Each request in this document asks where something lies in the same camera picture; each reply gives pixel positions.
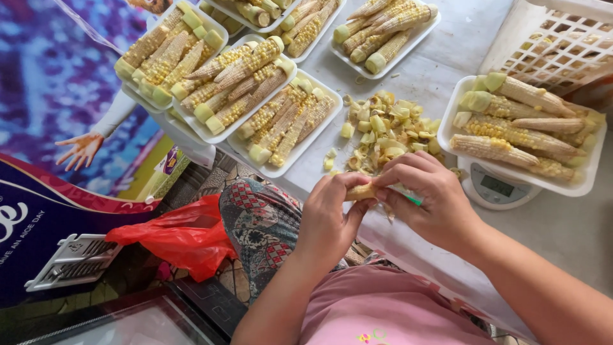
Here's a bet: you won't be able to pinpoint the person's right hand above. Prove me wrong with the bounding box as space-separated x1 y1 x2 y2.
373 151 484 255

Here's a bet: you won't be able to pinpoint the person's left hand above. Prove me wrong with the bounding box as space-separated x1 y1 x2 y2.
294 172 379 269

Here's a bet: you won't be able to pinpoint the green handled knife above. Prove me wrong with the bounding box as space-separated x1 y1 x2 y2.
390 184 424 207

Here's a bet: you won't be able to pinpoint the small peeled corn cob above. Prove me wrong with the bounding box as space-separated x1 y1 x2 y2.
345 181 380 202

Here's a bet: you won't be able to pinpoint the patterned trousers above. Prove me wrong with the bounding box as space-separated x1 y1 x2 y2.
219 177 352 303

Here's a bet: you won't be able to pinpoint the white digital kitchen scale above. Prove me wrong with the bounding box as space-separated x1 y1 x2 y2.
456 156 545 211

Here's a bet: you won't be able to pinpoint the white foam tray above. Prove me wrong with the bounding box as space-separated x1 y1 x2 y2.
329 0 442 81
171 34 299 145
114 0 230 112
437 74 608 198
226 69 344 179
198 0 303 36
279 0 347 64

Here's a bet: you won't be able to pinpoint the pile of corn trimmings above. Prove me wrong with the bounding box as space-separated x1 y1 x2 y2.
323 90 443 176

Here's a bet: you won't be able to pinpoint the pink shirt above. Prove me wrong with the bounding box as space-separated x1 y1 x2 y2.
299 264 500 345

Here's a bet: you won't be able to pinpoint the heap of corn cobs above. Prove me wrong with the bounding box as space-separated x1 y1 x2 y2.
171 36 295 136
280 0 340 58
333 0 439 75
449 72 605 183
200 0 294 34
115 2 225 107
237 77 336 167

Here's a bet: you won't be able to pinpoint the red plastic bag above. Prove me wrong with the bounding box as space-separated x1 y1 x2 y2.
104 194 238 283

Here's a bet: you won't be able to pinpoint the white plastic lattice basket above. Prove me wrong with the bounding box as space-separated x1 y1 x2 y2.
478 0 613 97

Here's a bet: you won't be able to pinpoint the glass topped freezer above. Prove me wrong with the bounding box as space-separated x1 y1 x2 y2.
0 277 248 345

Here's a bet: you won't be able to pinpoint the white plastic grid rack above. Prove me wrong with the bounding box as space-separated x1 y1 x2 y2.
24 233 124 293

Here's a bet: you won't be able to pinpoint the dark blue banner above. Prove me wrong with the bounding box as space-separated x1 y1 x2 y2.
0 152 163 310

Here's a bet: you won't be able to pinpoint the purple printed banner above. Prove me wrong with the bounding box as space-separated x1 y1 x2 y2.
0 0 192 202

